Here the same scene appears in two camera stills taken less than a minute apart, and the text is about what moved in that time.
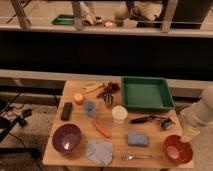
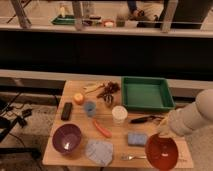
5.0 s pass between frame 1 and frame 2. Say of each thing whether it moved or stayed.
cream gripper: moved
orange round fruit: stayed
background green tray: stayed
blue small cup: stayed
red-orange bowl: moved
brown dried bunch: stayed
